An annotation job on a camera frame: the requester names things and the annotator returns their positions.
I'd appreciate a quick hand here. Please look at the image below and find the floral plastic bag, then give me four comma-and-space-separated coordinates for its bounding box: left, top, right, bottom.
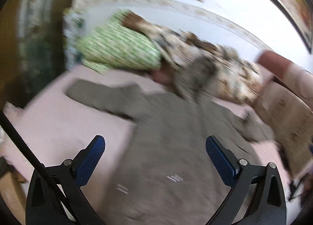
63, 8, 85, 70

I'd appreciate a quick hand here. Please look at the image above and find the dark wooden glass door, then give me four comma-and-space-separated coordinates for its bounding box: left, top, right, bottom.
1, 0, 72, 108

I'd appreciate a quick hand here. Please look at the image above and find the brown knitted cloth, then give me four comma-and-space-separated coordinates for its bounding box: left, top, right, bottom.
121, 11, 147, 32

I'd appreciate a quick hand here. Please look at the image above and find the pink quilted bed sheet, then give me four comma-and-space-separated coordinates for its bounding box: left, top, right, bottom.
5, 66, 289, 219

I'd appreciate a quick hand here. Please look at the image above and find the striped floral cushion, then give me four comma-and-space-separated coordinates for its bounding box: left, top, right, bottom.
254, 81, 312, 178

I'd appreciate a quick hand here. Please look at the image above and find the dark red pillow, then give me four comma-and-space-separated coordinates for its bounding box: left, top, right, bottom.
150, 68, 172, 86

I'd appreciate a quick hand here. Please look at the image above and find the cardboard box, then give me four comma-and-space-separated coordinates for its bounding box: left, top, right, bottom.
1, 172, 27, 224

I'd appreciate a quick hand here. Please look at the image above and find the grey-brown quilted hooded jacket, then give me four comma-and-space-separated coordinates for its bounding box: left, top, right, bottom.
65, 54, 276, 225

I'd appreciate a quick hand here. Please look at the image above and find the beige leaf-print blanket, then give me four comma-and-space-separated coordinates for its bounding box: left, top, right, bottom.
136, 18, 264, 104

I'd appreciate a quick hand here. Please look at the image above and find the green white checkered pillow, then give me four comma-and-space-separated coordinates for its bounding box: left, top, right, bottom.
77, 9, 162, 74

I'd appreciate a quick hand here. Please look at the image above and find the black cable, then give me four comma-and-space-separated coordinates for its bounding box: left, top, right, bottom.
0, 110, 84, 225

